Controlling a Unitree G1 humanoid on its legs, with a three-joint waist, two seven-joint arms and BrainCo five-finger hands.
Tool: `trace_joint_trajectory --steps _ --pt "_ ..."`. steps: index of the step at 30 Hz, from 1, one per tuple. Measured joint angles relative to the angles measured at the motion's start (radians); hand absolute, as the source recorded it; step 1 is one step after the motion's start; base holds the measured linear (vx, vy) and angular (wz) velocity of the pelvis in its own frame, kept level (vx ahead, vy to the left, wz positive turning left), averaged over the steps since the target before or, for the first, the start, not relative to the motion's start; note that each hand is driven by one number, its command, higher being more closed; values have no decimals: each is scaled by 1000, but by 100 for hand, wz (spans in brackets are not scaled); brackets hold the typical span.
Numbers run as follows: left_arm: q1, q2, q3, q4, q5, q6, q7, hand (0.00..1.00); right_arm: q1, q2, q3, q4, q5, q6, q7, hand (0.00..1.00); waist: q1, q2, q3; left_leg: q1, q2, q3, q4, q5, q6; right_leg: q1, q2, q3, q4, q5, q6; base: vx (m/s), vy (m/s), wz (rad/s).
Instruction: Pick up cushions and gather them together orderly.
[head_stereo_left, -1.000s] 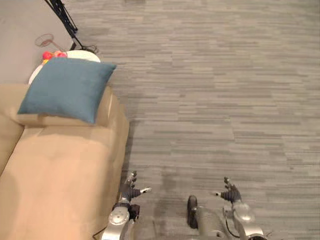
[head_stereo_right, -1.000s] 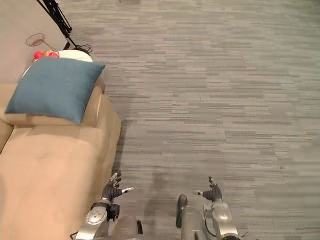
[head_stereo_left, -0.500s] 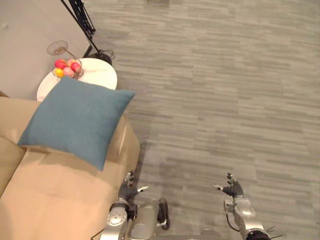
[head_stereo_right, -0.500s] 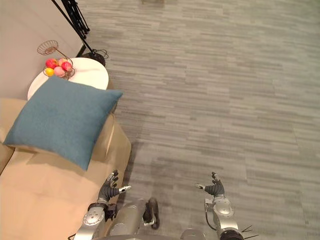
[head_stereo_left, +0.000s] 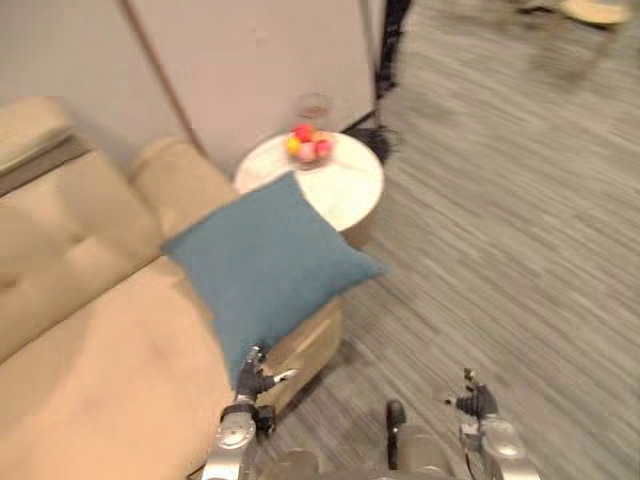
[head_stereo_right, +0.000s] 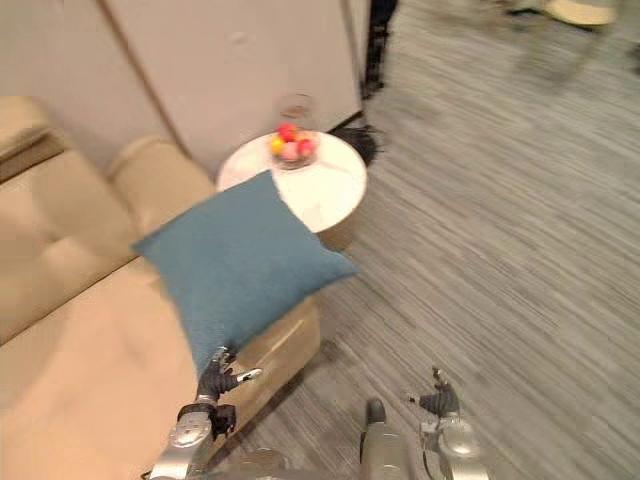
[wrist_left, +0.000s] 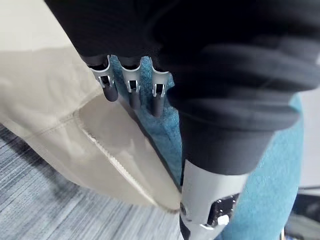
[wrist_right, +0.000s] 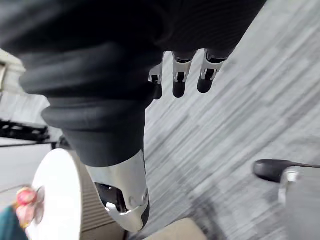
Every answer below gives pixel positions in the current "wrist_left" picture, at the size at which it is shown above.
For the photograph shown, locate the beige cushion with zip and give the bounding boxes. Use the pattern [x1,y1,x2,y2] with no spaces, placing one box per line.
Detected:
[0,0,185,216]

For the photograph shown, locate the teal fabric cushion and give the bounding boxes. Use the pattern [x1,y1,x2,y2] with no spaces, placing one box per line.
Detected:
[109,54,305,240]

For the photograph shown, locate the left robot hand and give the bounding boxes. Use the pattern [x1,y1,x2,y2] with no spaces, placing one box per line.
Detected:
[44,0,320,240]

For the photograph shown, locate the dark blurred object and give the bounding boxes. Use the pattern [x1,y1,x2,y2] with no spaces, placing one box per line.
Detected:
[283,184,320,240]

